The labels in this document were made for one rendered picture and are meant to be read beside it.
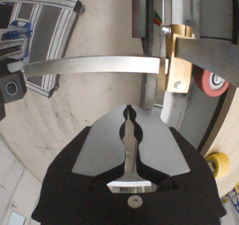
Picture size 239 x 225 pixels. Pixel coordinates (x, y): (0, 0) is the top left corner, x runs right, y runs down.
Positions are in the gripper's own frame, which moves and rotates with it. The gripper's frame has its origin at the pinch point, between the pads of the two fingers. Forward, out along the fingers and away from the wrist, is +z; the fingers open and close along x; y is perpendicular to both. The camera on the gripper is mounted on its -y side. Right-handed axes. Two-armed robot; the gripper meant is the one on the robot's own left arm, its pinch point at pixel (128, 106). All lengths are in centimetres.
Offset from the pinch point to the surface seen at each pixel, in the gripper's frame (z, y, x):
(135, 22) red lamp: 28.5, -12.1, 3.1
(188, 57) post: 6.5, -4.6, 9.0
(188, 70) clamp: 11.6, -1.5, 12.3
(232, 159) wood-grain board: 9, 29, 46
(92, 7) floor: 99, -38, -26
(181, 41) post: 9.6, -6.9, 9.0
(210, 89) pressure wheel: 8.0, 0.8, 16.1
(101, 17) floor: 99, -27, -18
